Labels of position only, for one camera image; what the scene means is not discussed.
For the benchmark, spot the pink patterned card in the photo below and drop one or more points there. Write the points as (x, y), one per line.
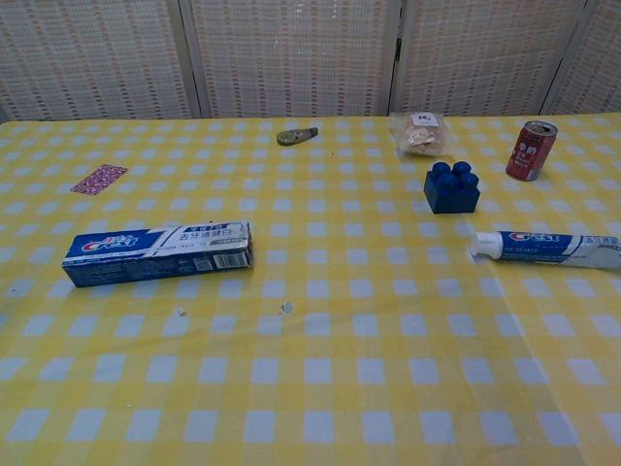
(98, 180)

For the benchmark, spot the clear bag of snacks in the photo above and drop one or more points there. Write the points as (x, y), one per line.
(422, 136)

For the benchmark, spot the red drink can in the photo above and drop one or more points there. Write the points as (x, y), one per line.
(526, 155)

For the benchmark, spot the blue white toothpaste box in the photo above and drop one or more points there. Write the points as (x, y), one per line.
(160, 252)

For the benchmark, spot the yellow checkered tablecloth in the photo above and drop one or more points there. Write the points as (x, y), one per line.
(310, 364)

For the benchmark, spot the blue white toothpaste tube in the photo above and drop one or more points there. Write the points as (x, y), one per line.
(533, 245)

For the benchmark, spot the blue toy building block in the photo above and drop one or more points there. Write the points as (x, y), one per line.
(451, 196)

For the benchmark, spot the green correction tape dispenser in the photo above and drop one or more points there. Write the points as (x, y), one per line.
(291, 137)

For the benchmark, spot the woven folding screen panel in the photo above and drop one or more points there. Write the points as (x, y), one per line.
(296, 58)
(92, 58)
(597, 73)
(485, 58)

